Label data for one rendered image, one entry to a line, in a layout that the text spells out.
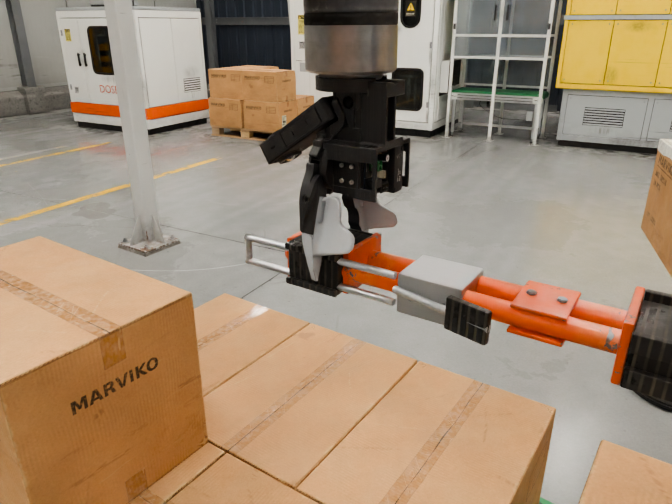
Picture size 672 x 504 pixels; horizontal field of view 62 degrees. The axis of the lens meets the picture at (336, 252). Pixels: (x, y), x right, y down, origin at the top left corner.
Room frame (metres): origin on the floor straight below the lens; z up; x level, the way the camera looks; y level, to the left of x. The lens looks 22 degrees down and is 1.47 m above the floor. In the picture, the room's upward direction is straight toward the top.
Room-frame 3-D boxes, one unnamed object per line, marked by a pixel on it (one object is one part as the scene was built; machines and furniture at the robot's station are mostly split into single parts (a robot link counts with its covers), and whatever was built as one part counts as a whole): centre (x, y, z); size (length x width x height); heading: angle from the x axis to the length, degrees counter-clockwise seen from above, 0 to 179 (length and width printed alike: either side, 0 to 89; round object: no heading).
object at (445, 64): (8.20, -1.62, 0.81); 0.58 x 0.12 x 0.42; 151
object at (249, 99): (8.16, 1.03, 0.45); 1.21 x 1.03 x 0.91; 61
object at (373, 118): (0.57, -0.02, 1.36); 0.09 x 0.08 x 0.12; 56
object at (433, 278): (0.52, -0.11, 1.21); 0.07 x 0.07 x 0.04; 57
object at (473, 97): (7.87, -2.23, 0.32); 1.25 x 0.52 x 0.63; 61
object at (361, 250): (0.60, 0.00, 1.22); 0.08 x 0.07 x 0.05; 57
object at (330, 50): (0.58, -0.02, 1.44); 0.10 x 0.09 x 0.05; 146
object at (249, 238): (0.52, -0.01, 1.22); 0.31 x 0.03 x 0.05; 57
